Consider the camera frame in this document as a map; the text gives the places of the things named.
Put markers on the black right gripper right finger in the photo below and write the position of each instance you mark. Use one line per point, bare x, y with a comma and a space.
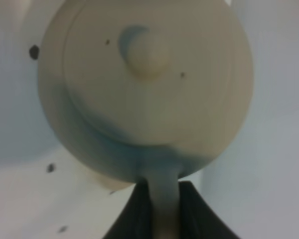
197, 219

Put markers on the beige teapot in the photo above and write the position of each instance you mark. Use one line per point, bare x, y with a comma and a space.
146, 91

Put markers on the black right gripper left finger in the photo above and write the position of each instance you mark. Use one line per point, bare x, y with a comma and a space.
135, 220

